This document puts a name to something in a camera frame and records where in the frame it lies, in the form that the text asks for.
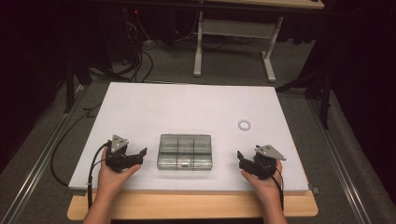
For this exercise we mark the metal floor rail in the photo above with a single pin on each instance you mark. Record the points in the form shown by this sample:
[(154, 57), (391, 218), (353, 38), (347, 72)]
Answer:
[(339, 168), (40, 168)]

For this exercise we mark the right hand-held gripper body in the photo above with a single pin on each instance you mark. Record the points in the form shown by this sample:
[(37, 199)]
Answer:
[(264, 163)]

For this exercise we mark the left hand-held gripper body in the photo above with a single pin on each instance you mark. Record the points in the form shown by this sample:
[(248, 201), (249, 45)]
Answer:
[(117, 146)]

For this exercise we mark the white power strip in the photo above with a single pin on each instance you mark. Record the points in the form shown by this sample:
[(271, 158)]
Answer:
[(149, 44)]

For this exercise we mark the grey corner bracket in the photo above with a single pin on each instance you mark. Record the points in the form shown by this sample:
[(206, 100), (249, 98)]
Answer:
[(314, 189)]

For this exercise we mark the wooden table board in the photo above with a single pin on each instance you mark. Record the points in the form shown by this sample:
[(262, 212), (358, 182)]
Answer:
[(186, 205)]

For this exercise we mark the clear plastic compartment box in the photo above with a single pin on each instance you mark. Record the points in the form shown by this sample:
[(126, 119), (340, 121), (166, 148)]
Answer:
[(185, 152)]

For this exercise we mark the person's left hand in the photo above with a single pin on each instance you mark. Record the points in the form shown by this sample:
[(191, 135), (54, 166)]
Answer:
[(109, 183)]

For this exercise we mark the person's right hand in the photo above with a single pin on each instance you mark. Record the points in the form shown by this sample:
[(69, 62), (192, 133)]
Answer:
[(266, 186)]

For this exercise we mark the black metal stand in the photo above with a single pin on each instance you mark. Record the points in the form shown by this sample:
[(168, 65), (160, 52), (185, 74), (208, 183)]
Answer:
[(70, 84), (325, 99)]

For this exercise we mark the white metal desk frame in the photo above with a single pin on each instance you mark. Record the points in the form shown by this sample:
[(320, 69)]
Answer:
[(236, 29)]

